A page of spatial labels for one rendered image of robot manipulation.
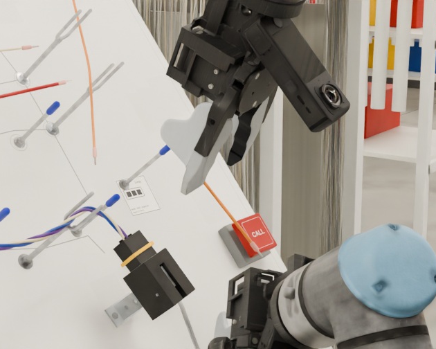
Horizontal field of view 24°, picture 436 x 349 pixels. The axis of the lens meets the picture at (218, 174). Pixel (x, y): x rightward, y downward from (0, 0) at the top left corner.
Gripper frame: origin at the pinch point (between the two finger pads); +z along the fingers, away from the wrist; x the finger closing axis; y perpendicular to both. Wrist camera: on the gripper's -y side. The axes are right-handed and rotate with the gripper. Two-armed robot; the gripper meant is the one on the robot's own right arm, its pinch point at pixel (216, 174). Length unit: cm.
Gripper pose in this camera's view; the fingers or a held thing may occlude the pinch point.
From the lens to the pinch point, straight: 99.4
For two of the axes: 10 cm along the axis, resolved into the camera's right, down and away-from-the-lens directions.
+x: -5.2, 3.3, -7.9
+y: -8.0, -5.2, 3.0
